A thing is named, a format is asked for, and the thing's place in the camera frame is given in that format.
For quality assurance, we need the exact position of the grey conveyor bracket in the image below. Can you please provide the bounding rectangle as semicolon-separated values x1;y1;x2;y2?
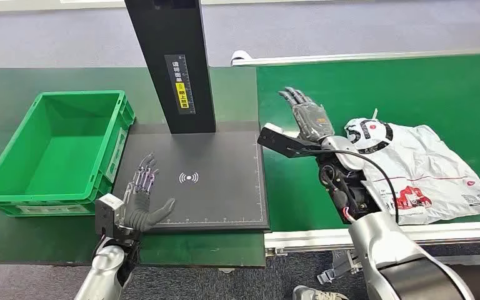
316;248;363;286

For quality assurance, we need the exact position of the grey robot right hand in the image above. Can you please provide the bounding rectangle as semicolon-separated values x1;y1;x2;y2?
278;87;335;144

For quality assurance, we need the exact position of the white crate label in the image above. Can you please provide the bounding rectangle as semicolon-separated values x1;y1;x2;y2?
16;204;89;215
105;128;128;183

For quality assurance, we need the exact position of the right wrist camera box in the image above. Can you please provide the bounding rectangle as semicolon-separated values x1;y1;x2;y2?
257;123;324;159

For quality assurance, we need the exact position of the white plastic mailer package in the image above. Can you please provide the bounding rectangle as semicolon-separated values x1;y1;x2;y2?
344;117;480;226

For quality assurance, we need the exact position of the grey sneaker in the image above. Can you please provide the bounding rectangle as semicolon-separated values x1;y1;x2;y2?
292;286;349;300

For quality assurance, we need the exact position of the silver conveyor side rail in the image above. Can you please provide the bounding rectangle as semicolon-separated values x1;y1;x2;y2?
264;220;480;254
231;47;480;67

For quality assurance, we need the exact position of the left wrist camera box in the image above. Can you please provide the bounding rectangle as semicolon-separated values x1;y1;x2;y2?
95;193;124;239

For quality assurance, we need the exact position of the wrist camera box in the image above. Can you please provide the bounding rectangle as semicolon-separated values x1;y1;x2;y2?
95;193;124;239
257;123;324;159

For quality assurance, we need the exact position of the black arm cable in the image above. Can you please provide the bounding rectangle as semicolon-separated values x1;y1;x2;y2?
297;148;400;225

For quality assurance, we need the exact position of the green plastic crate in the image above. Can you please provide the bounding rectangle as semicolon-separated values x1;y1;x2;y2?
0;90;136;218

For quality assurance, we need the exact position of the green conveyor belt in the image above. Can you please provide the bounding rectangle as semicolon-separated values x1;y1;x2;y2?
256;52;480;233

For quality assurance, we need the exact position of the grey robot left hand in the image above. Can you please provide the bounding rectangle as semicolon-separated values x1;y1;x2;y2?
119;152;177;234

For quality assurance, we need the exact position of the black inbound scanner machine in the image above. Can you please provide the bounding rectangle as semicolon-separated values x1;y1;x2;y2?
111;0;271;233

